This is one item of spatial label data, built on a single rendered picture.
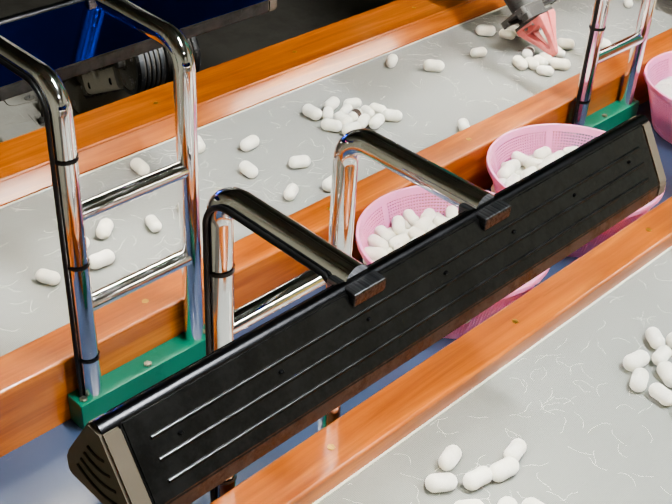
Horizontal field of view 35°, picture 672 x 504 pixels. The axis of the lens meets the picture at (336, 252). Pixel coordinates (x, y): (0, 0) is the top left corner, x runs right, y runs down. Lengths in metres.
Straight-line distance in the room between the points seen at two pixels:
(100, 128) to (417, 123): 0.51
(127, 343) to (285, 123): 0.58
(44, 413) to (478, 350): 0.51
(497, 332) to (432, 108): 0.61
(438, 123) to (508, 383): 0.62
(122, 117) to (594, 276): 0.76
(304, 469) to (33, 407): 0.33
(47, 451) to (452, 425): 0.46
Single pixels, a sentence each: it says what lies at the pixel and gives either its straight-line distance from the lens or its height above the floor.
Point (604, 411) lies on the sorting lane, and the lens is 1.27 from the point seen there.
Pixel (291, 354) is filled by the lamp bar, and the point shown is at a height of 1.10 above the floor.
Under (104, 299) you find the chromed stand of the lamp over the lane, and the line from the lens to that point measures 1.20.
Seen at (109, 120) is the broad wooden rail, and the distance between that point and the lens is 1.71.
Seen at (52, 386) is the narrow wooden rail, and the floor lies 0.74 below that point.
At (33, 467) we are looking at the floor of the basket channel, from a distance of 1.27.
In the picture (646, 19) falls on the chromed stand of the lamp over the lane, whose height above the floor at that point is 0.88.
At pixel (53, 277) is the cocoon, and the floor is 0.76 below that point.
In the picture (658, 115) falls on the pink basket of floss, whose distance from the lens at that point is 1.96.
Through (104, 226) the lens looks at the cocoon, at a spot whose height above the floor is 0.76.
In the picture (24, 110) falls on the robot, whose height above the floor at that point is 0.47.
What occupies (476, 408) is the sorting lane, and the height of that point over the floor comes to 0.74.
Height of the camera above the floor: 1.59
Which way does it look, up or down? 36 degrees down
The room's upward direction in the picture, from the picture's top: 3 degrees clockwise
